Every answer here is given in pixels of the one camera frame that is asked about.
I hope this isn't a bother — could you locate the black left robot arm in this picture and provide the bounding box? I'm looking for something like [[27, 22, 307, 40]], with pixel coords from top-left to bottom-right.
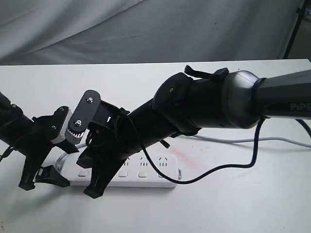
[[0, 94, 78, 191]]

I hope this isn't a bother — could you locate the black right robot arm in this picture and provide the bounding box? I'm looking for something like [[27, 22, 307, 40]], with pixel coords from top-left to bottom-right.
[[74, 66, 311, 199]]

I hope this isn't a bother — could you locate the grey power cable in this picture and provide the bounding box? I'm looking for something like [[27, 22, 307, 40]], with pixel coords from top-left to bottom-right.
[[55, 134, 311, 173]]

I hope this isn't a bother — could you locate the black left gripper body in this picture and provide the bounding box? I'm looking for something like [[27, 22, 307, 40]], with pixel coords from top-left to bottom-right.
[[9, 105, 60, 190]]

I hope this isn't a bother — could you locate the white five-outlet power strip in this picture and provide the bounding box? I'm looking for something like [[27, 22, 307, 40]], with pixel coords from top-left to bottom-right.
[[59, 153, 182, 188]]

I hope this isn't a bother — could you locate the white backdrop cloth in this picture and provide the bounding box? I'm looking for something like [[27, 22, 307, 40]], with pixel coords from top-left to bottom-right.
[[0, 0, 303, 65]]

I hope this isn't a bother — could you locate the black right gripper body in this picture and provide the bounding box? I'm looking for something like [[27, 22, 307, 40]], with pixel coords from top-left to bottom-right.
[[77, 101, 146, 198]]

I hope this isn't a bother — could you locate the dark blue camera cable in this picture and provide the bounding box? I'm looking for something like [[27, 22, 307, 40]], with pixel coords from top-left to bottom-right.
[[114, 110, 265, 184]]

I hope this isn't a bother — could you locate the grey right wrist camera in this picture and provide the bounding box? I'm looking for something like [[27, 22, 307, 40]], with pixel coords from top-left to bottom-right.
[[65, 90, 101, 145]]

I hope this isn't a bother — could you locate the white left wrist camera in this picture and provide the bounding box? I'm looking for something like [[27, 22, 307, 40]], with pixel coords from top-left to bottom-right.
[[51, 106, 72, 144]]

